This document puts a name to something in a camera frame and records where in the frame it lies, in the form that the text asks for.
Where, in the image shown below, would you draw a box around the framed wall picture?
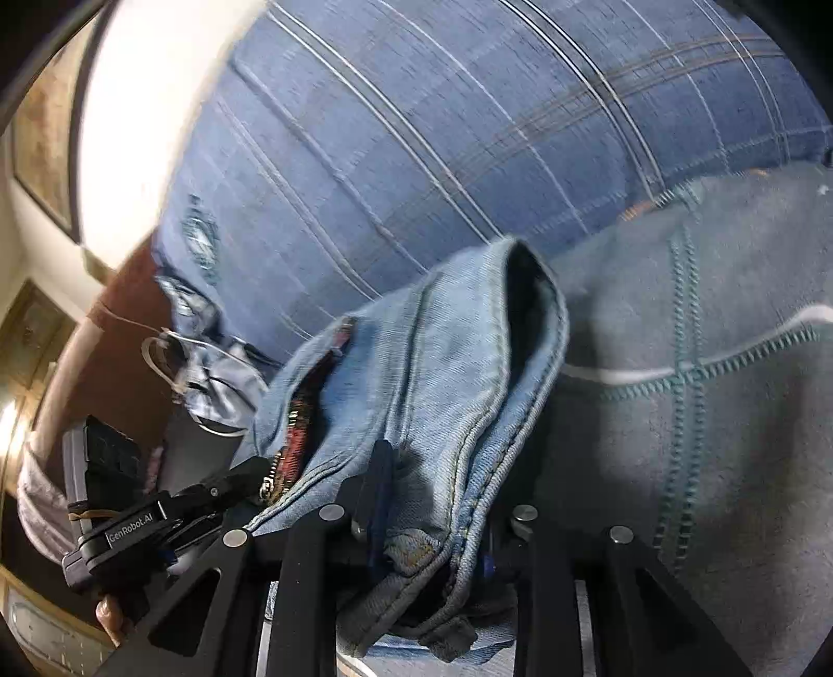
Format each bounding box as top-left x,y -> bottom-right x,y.
9,39 -> 90,246

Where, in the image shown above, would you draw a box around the brown wooden headboard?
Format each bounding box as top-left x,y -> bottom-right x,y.
32,250 -> 178,457

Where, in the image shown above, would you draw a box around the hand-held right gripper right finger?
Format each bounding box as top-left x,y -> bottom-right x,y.
483,503 -> 751,677

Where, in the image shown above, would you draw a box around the person's left forearm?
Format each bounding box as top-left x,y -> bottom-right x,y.
16,433 -> 85,562

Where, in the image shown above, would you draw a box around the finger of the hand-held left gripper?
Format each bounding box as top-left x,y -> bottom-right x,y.
200,456 -> 275,517

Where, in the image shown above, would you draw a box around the blue plaid blanket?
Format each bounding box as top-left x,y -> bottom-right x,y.
153,0 -> 833,366

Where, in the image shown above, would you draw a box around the wooden framed panel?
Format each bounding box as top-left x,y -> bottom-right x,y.
0,280 -> 77,393

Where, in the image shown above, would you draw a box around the grey stitched blanket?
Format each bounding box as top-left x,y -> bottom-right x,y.
521,162 -> 833,652

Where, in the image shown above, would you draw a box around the light blue denim pants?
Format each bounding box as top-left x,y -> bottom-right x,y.
250,235 -> 571,666

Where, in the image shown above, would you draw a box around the person's left hand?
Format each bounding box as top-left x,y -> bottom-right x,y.
95,594 -> 135,644

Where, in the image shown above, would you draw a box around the grey cloth with cord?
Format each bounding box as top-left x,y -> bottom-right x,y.
143,329 -> 268,437

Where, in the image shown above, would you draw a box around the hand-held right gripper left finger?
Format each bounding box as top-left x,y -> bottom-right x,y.
97,441 -> 396,677

